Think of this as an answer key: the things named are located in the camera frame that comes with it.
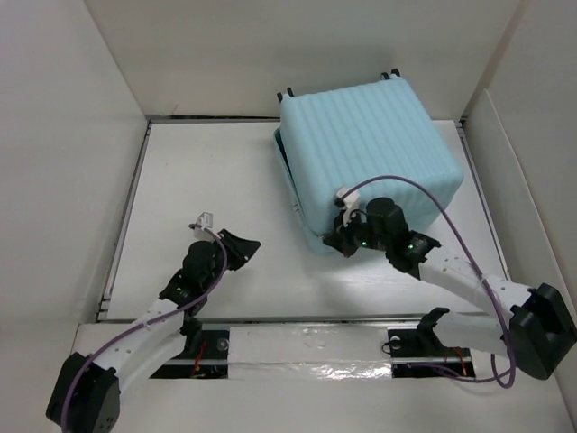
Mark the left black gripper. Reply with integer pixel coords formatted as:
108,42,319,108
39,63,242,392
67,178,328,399
202,229,258,290

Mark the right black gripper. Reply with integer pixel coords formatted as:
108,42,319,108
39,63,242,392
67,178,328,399
323,206,390,256

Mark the light blue hard-shell suitcase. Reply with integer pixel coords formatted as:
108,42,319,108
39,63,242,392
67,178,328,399
274,69,463,255

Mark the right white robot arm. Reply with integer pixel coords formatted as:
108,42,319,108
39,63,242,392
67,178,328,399
323,194,576,380

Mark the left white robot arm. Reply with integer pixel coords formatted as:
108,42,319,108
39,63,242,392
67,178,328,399
45,224,261,432

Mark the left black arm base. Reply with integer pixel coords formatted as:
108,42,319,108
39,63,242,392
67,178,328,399
151,329,230,380

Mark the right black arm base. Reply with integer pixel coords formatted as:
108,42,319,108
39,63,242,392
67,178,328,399
381,328,476,379

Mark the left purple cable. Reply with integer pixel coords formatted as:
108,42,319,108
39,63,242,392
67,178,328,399
56,223,229,433

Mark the purple cable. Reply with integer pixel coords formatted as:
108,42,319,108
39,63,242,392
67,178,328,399
335,174,519,390
56,223,229,433

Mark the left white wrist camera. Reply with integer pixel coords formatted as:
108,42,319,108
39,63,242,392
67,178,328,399
188,212,214,242

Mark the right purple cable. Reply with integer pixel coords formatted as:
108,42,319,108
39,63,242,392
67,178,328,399
335,174,519,390

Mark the aluminium rail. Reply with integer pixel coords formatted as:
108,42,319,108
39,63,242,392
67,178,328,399
85,313,524,327

